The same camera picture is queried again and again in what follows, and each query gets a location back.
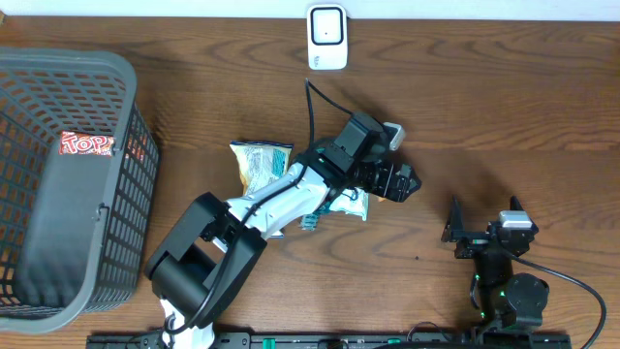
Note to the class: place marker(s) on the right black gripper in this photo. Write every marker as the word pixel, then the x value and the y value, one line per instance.
pixel 454 230

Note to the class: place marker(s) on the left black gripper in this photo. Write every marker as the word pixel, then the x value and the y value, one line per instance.
pixel 393 184

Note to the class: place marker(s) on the red Top candy bar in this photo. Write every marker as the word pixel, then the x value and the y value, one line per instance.
pixel 74 143

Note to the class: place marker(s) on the light teal candy packet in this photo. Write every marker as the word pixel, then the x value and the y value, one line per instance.
pixel 351 201

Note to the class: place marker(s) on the white barcode scanner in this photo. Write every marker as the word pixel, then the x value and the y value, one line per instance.
pixel 327 37

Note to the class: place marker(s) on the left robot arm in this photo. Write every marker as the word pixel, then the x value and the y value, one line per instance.
pixel 203 262

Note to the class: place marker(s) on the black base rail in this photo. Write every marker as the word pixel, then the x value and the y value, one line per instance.
pixel 315 341

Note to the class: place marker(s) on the teal mouthwash bottle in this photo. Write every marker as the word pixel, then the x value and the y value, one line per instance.
pixel 310 222

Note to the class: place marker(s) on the cream snack bag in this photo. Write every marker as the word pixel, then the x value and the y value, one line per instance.
pixel 260 163

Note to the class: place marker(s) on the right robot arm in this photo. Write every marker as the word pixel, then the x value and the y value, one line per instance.
pixel 508 302

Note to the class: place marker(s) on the grey plastic basket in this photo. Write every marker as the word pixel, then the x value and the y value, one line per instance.
pixel 72 226

